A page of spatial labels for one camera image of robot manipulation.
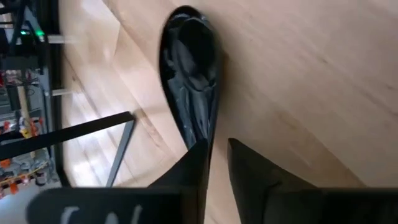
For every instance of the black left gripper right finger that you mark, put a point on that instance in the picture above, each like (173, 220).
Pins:
(255, 180)

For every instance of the rack of grey storage bins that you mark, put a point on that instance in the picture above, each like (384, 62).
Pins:
(18, 174)

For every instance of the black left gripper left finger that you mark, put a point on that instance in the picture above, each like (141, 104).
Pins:
(196, 168)

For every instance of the wooden riser shelf black legs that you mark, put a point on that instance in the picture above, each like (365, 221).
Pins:
(62, 135)

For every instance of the black teardrop plate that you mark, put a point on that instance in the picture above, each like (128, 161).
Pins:
(192, 77)

